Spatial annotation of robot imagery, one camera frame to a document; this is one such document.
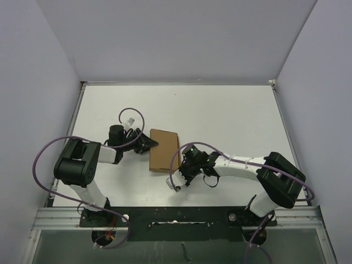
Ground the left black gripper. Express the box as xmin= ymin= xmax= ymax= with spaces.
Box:
xmin=119 ymin=128 xmax=157 ymax=153

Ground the brown cardboard box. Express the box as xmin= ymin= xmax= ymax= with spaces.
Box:
xmin=149 ymin=129 xmax=181 ymax=173

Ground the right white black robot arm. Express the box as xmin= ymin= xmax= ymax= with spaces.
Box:
xmin=168 ymin=144 xmax=306 ymax=225

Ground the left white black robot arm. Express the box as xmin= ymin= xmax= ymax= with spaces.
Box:
xmin=53 ymin=125 xmax=159 ymax=226

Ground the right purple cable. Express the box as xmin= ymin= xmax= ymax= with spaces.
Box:
xmin=169 ymin=141 xmax=316 ymax=264

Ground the purple cable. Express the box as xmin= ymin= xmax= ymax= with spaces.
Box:
xmin=169 ymin=141 xmax=316 ymax=264
xmin=32 ymin=108 xmax=146 ymax=250

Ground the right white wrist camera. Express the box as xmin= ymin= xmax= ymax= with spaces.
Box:
xmin=166 ymin=170 xmax=186 ymax=193

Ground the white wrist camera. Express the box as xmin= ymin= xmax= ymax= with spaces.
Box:
xmin=124 ymin=118 xmax=135 ymax=131
xmin=166 ymin=170 xmax=186 ymax=193

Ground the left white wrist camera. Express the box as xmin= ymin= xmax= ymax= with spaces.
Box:
xmin=124 ymin=118 xmax=135 ymax=131

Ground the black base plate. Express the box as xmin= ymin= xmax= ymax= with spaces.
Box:
xmin=79 ymin=206 xmax=276 ymax=245

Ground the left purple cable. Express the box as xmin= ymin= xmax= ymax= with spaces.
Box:
xmin=32 ymin=108 xmax=146 ymax=250

